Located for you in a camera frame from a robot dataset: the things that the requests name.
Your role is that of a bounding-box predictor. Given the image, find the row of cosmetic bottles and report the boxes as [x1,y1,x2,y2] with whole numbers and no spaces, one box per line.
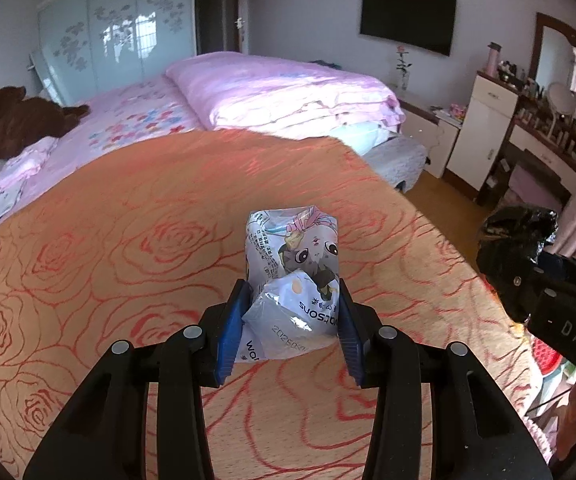
[498,60,576,162]

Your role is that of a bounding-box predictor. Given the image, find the orange rose-pattern blanket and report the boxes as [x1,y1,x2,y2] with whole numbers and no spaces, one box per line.
[0,127,543,480]

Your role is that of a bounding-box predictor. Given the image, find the brown framed vanity mirror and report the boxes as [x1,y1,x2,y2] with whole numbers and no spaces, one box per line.
[528,12,576,111]

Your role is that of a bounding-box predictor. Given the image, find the white tall cabinet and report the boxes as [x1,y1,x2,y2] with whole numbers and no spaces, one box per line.
[445,71,523,192]

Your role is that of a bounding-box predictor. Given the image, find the pink floral bedsheet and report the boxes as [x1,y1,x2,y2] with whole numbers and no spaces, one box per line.
[0,77,203,277]

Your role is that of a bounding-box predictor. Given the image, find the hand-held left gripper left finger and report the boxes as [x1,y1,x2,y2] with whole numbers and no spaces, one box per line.
[23,278,253,480]

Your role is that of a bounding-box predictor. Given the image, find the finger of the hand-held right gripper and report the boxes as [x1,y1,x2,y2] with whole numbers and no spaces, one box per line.
[538,252,568,273]
[478,254,543,323]

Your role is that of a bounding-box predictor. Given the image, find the grey fabric bed frame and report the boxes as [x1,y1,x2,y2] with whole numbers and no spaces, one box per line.
[365,137,429,194]

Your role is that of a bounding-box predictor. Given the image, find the pink cartoon print pillow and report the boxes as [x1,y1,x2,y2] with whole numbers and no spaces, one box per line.
[0,137,60,261]

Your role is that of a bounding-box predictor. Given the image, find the white vanity table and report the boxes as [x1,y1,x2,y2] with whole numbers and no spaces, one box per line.
[508,120,576,182]

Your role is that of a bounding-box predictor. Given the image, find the white cartoon print snack packet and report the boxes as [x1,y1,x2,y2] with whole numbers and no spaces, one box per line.
[242,205,341,363]

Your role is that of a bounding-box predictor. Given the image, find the pink thermos bottle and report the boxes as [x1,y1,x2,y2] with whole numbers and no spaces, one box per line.
[486,42,504,77]

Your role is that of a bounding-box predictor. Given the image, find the pink folded duvet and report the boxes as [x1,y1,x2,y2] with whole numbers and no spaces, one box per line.
[165,51,406,142]

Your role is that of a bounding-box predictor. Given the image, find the red plastic basket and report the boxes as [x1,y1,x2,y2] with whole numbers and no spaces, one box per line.
[532,340,576,377]

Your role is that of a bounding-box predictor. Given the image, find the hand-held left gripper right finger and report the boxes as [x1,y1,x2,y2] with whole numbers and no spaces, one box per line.
[337,277,553,480]

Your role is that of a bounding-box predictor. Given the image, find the brown plush toy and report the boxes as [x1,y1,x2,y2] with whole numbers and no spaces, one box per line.
[0,86,91,161]

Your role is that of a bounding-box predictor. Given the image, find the glass sliding-door wardrobe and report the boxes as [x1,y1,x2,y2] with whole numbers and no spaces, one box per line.
[30,0,199,107]

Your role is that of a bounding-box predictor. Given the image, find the round white makeup mirror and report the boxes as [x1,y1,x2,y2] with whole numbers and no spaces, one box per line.
[546,83,576,137]

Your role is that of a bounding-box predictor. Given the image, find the shiny black wrapper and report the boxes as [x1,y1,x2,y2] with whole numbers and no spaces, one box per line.
[476,206,559,266]

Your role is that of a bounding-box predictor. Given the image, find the stack of books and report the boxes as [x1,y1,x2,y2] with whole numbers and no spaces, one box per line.
[430,105,466,122]

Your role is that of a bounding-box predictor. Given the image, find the pink covered vanity stool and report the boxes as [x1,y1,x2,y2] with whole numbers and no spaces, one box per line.
[505,152,572,212]

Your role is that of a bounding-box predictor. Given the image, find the black wall television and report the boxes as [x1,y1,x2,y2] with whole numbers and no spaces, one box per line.
[359,0,457,57]

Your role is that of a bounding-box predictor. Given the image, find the pink fluffy mat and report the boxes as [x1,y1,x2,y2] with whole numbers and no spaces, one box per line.
[522,400,568,463]

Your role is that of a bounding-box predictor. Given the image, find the dark wooden door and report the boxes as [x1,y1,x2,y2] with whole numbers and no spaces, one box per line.
[195,0,249,57]

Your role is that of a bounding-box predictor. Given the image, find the rose in glass vase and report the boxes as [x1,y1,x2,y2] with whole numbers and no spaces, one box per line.
[395,46,414,91]

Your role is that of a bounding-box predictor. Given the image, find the cream television cabinet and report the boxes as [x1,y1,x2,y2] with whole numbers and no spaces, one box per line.
[397,95,464,179]

